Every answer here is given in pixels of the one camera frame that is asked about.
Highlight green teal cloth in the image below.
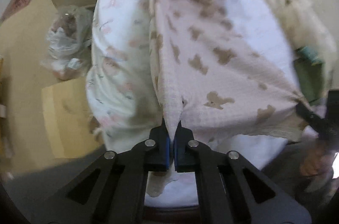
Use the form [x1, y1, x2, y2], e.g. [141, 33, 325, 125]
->
[293, 46, 328, 106]

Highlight cardboard box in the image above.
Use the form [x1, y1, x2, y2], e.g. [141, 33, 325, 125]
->
[41, 77, 103, 159]

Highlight cream rumpled comforter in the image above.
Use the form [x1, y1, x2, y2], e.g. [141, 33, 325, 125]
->
[265, 0, 337, 76]

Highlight pink pants with brown patches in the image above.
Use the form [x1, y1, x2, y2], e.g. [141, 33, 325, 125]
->
[143, 0, 316, 198]

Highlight person right hand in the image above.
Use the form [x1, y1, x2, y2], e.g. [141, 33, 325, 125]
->
[299, 140, 336, 192]

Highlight white floral bed sheet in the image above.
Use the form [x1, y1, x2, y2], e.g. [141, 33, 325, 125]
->
[86, 0, 288, 209]

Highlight clear plastic bag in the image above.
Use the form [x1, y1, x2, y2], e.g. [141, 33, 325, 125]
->
[41, 5, 93, 81]

